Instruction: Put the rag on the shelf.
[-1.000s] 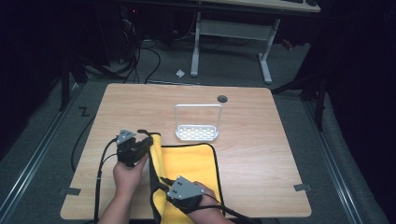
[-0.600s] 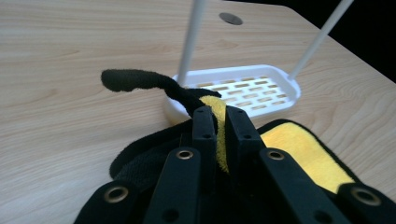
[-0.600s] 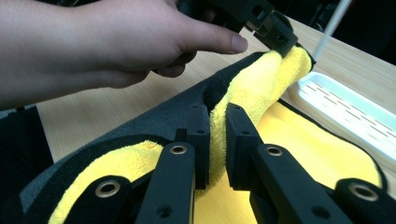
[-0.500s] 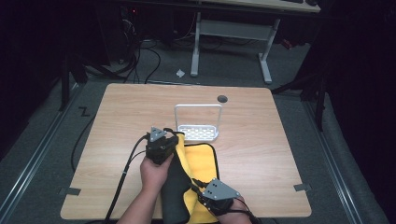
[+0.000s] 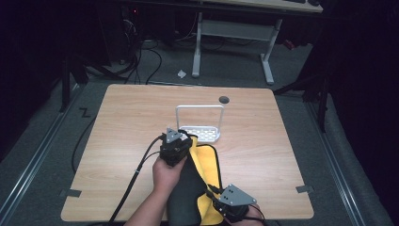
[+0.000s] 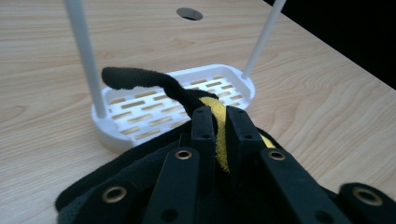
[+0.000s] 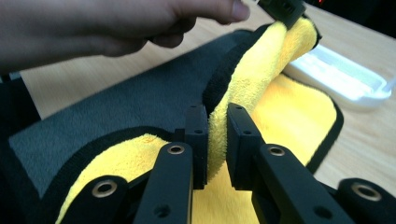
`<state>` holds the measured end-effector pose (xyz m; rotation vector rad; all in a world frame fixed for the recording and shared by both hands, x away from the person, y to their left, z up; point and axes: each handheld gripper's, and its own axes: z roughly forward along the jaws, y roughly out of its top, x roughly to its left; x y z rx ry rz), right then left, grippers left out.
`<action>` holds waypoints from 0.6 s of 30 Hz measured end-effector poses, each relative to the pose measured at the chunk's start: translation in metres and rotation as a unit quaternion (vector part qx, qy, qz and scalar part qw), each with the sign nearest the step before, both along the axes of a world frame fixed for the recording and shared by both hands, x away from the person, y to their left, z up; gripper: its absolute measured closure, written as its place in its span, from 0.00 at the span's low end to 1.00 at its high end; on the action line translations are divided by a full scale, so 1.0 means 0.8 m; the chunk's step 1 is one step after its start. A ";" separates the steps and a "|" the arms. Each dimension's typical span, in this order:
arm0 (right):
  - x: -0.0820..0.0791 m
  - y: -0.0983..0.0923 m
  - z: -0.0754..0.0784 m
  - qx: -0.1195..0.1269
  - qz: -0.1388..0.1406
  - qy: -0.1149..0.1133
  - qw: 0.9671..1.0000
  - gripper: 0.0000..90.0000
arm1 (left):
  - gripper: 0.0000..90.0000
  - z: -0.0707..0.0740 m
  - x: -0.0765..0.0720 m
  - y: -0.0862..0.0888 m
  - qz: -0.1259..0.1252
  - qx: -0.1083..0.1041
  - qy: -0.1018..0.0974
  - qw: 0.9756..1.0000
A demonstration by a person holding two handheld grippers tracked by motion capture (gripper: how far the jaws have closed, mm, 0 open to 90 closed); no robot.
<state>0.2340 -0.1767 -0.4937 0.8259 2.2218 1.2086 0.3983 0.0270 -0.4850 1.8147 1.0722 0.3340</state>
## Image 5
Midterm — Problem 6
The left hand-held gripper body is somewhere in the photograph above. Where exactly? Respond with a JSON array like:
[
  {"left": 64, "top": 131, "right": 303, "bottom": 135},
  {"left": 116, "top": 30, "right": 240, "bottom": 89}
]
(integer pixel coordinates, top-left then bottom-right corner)
[{"left": 159, "top": 127, "right": 194, "bottom": 168}]

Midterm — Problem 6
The white wire rack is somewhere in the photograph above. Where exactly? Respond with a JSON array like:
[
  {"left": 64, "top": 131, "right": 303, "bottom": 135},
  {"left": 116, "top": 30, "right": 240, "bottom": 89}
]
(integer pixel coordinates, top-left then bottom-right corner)
[{"left": 175, "top": 104, "right": 226, "bottom": 144}]

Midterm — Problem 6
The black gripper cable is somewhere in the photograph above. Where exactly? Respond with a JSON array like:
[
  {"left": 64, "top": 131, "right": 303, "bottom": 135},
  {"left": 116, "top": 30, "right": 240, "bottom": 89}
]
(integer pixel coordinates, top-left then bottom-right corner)
[
  {"left": 247, "top": 203, "right": 268, "bottom": 222},
  {"left": 107, "top": 134, "right": 167, "bottom": 226}
]

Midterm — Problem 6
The bundle of black cables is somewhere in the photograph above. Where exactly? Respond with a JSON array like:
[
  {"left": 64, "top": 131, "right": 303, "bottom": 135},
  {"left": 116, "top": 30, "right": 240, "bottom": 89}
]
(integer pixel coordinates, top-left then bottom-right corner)
[{"left": 120, "top": 17, "right": 164, "bottom": 86}]

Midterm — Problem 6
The black floor cable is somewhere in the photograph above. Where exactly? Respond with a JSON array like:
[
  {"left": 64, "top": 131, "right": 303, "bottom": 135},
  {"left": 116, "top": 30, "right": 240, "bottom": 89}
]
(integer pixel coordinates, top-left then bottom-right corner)
[{"left": 71, "top": 115, "right": 98, "bottom": 175}]

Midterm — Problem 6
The white frame desk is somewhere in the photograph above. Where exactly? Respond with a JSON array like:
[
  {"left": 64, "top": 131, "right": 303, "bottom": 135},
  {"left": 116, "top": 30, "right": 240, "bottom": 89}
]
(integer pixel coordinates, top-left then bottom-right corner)
[{"left": 191, "top": 0, "right": 325, "bottom": 86}]

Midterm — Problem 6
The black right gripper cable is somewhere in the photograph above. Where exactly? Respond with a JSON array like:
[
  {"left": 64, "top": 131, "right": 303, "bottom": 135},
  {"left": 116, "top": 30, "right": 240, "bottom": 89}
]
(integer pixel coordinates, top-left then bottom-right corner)
[{"left": 247, "top": 203, "right": 268, "bottom": 222}]

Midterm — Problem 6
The person's left hand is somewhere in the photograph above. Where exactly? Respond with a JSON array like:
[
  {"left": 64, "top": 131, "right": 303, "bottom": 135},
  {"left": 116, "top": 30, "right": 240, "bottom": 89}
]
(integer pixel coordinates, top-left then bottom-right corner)
[{"left": 152, "top": 155, "right": 188, "bottom": 198}]

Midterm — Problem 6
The black metal stand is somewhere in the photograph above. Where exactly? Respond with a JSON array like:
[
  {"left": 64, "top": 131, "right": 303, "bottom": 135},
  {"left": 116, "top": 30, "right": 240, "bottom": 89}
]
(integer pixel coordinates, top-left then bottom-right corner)
[
  {"left": 272, "top": 70, "right": 331, "bottom": 134},
  {"left": 58, "top": 55, "right": 90, "bottom": 113}
]

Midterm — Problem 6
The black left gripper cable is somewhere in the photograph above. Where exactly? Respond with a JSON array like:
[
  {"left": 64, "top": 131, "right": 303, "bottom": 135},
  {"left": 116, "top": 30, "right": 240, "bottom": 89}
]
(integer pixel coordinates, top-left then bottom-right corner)
[{"left": 107, "top": 134, "right": 167, "bottom": 226}]

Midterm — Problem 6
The yellow and grey cloth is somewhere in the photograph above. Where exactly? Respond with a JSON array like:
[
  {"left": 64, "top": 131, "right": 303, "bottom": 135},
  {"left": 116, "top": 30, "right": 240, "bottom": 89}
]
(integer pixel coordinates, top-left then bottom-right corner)
[{"left": 166, "top": 134, "right": 224, "bottom": 226}]

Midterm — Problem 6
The person's right hand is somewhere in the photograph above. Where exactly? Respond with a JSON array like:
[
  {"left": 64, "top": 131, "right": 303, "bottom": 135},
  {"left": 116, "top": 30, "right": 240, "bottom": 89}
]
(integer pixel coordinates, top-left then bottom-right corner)
[{"left": 223, "top": 205, "right": 266, "bottom": 226}]

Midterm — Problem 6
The metal floor rail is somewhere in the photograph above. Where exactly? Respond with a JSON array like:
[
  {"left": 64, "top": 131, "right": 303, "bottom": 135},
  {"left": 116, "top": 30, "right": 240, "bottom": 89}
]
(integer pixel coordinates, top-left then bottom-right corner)
[
  {"left": 0, "top": 84, "right": 83, "bottom": 222},
  {"left": 304, "top": 102, "right": 367, "bottom": 226}
]

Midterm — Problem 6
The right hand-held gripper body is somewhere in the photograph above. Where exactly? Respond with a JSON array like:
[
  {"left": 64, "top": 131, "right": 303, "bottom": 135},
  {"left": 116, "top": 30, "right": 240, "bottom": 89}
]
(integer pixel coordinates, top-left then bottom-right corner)
[{"left": 213, "top": 184, "right": 258, "bottom": 223}]

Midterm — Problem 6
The black zigzag floor tape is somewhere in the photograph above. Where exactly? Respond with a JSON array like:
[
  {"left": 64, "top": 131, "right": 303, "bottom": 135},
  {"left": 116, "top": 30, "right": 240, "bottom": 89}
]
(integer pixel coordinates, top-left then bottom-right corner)
[{"left": 78, "top": 106, "right": 92, "bottom": 119}]

